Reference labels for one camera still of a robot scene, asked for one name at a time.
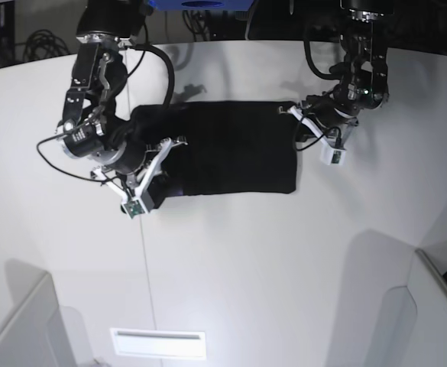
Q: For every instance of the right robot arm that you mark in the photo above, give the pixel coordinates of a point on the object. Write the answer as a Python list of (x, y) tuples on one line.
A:
[(90, 128)]

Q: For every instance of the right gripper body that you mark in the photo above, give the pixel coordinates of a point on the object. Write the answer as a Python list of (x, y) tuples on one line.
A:
[(126, 162)]

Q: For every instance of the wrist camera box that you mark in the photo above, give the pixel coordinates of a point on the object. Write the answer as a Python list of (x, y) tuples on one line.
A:
[(137, 206), (332, 156)]

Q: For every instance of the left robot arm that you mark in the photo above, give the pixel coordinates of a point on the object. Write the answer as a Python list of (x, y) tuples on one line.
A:
[(361, 76)]

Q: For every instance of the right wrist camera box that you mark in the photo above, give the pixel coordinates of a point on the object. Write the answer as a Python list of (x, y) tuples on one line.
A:
[(137, 206)]

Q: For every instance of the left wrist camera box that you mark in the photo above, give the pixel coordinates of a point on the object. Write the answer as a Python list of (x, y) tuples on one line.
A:
[(332, 156)]

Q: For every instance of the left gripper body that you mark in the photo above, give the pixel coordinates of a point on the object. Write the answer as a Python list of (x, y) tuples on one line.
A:
[(330, 110)]

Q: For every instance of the black T-shirt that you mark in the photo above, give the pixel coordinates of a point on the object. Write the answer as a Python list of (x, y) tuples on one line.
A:
[(231, 147)]

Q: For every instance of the blue box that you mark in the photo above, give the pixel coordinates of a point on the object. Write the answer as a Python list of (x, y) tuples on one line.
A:
[(218, 5)]

